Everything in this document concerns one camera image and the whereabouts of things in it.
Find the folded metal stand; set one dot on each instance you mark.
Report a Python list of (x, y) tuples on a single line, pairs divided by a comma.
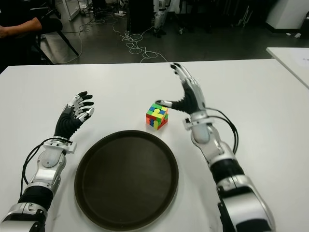
[(245, 17)]

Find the black monitor screen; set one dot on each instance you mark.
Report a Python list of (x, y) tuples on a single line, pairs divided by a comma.
[(141, 14)]

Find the small white floor object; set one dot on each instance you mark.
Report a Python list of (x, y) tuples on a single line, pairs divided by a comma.
[(298, 35)]

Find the white machine housing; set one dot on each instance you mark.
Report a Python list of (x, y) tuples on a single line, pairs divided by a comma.
[(287, 14)]

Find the bystander bare forearm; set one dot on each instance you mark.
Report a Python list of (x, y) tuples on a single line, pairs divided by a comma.
[(24, 26)]

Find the bystander black shirt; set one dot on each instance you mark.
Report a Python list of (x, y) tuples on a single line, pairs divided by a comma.
[(51, 24)]

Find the round dark brown tray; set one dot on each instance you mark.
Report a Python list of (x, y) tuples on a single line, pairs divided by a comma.
[(126, 181)]

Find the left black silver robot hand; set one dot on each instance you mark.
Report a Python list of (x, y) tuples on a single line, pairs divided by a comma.
[(66, 120)]

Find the white side table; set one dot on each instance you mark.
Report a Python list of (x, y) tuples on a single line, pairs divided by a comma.
[(289, 60)]

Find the left silver black robot arm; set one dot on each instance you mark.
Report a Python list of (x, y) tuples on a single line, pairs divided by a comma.
[(46, 174)]

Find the multicoloured Rubik's cube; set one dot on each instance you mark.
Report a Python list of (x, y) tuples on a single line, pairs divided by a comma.
[(157, 117)]

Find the bystander hand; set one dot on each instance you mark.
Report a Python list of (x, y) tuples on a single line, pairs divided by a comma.
[(3, 31)]

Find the white power strip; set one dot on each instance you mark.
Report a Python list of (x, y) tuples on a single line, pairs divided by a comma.
[(120, 14)]

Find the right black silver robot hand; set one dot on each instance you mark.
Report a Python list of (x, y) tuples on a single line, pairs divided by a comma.
[(192, 99)]

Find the black chair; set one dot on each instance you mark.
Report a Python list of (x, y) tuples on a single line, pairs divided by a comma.
[(70, 46)]

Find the white standing humanoid robot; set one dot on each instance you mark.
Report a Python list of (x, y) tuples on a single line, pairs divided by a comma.
[(160, 17)]

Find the right silver black robot arm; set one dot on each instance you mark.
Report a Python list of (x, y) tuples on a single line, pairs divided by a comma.
[(227, 169)]

